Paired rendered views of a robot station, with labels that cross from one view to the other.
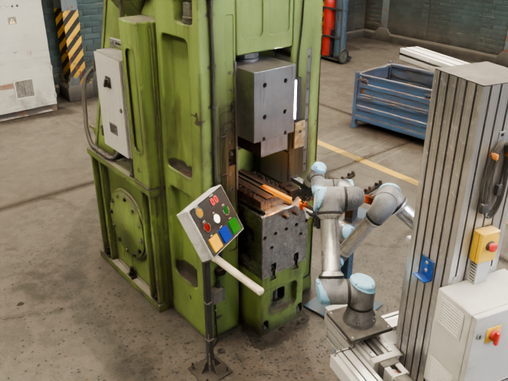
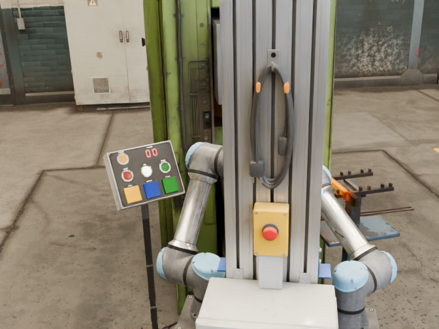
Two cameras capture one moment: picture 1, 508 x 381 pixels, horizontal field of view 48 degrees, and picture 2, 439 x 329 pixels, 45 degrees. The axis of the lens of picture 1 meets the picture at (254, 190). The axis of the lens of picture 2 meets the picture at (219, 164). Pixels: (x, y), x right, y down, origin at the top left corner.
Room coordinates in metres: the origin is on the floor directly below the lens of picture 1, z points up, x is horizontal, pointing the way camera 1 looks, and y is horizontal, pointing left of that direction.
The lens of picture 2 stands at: (0.80, -1.44, 2.04)
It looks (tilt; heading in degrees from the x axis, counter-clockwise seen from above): 21 degrees down; 33
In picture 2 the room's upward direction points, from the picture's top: 2 degrees counter-clockwise
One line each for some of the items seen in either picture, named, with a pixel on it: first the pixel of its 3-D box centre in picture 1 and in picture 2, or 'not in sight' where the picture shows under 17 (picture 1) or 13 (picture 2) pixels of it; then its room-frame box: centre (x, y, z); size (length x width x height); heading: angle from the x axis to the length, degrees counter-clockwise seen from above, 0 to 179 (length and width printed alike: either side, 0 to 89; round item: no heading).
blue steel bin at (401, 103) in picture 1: (409, 102); not in sight; (6.83, -1.91, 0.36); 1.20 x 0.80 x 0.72; 44
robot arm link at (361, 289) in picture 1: (360, 290); (207, 275); (2.15, -0.49, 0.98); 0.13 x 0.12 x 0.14; 92
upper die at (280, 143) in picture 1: (251, 134); not in sight; (3.25, 0.01, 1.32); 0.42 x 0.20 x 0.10; 39
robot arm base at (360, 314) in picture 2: not in sight; (347, 313); (2.35, -0.95, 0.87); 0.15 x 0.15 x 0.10
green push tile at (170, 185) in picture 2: (233, 225); (170, 185); (2.70, 0.11, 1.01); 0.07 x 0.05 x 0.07; 154
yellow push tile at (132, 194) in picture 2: (215, 243); (132, 194); (2.52, 0.20, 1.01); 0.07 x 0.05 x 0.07; 154
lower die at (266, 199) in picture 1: (252, 188); not in sight; (3.25, 0.01, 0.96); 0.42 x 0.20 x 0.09; 39
